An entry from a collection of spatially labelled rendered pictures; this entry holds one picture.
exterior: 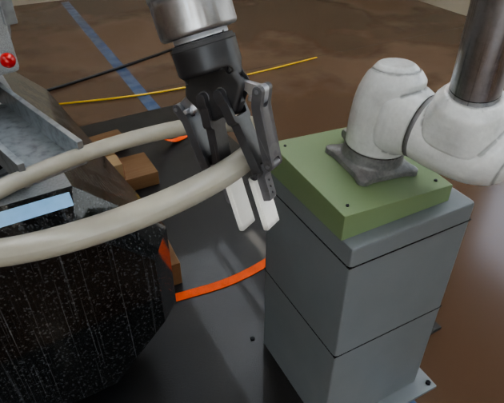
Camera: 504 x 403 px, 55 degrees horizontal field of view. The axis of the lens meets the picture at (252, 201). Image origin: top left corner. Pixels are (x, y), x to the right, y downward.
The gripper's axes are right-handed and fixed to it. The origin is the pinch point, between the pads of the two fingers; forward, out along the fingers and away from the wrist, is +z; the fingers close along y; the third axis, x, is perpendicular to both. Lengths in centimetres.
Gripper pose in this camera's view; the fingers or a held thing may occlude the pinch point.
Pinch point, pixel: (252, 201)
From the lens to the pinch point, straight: 61.1
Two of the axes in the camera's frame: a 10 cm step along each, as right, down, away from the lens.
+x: -5.1, 4.3, -7.5
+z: 2.8, 9.0, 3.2
